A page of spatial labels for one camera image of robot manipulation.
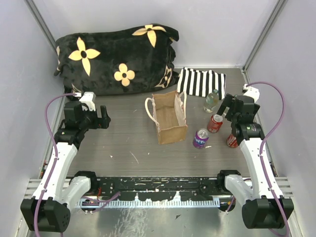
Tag lying red Coca-Cola can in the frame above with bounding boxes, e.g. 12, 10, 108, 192
227, 134, 238, 148

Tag clear glass soda bottle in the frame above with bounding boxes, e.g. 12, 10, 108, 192
203, 89, 219, 113

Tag brown burlap canvas bag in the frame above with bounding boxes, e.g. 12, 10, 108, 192
145, 91, 188, 145

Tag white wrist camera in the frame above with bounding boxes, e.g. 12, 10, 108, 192
75, 92, 96, 111
242, 84, 260, 102

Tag upright red cola can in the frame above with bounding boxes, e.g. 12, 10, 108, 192
207, 114, 223, 133

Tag aluminium front rail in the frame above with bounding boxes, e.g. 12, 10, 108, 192
24, 176, 294, 208

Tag purple Fanta can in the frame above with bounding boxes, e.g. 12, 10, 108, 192
193, 128, 209, 149

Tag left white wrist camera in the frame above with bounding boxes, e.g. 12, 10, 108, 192
75, 92, 96, 111

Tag black floral plush blanket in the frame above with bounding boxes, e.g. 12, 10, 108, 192
54, 24, 179, 96

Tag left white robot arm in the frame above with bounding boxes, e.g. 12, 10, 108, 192
20, 101, 111, 236

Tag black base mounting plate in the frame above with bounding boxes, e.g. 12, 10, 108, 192
85, 176, 232, 201

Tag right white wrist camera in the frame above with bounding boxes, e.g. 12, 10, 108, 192
242, 84, 260, 102

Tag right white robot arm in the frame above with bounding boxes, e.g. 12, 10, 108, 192
216, 94, 294, 229

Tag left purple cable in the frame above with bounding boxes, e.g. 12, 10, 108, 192
33, 92, 81, 237

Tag black white striped cloth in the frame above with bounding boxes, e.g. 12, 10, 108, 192
177, 67, 227, 100

